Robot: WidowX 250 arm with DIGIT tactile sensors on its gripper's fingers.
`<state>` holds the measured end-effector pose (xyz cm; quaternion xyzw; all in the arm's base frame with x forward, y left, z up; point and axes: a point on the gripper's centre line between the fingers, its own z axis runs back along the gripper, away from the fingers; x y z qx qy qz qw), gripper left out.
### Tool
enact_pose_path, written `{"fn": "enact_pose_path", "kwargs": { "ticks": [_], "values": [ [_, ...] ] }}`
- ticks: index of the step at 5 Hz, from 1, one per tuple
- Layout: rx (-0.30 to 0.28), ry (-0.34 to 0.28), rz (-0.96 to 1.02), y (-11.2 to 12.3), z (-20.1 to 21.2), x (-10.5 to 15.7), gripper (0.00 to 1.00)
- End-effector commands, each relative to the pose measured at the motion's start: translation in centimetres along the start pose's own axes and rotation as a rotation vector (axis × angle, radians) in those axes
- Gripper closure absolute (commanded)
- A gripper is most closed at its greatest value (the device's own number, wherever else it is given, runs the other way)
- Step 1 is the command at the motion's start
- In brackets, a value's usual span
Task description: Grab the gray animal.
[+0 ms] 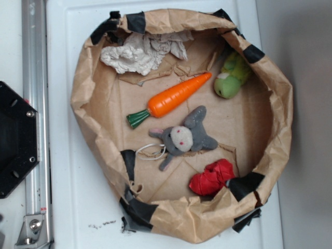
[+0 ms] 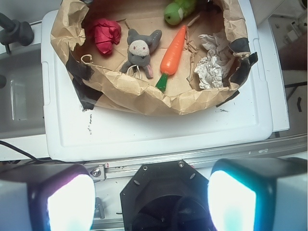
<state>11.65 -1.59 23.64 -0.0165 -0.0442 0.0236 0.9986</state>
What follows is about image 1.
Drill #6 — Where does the aluminum extrusion rail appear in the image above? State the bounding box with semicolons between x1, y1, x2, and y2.
21;1;54;248

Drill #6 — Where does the gray plush bunny toy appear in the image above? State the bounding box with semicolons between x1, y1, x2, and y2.
149;105;218;171

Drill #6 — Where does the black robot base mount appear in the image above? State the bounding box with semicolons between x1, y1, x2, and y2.
1;81;39;199

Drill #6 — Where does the white crumpled paper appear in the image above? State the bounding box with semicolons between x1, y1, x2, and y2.
100;30;194;76

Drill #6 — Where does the brown paper bag bin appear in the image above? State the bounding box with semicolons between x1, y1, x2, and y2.
71;9;293;243

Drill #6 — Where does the orange plastic toy carrot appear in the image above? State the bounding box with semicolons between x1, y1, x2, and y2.
126;73;212;129

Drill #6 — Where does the green plush toy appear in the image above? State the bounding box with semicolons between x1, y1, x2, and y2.
214;51;253;99

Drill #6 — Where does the metal corner bracket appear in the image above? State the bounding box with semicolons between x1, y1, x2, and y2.
15;214;48;248

